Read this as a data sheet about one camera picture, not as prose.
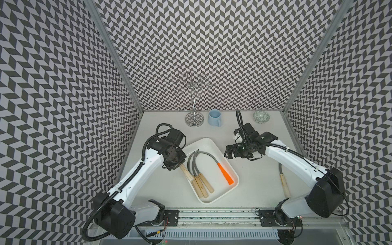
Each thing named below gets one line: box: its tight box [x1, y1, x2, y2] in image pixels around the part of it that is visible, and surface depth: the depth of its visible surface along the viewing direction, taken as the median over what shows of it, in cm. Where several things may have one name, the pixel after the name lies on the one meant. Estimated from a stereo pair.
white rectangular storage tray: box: [184, 137, 240, 205], surface depth 90 cm
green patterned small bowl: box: [253, 110, 271, 125], surface depth 114 cm
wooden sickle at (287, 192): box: [278, 162, 291, 199], surface depth 84 cm
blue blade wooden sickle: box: [179, 163, 194, 182], surface depth 73 cm
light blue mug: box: [207, 109, 222, 128], surface depth 110 cm
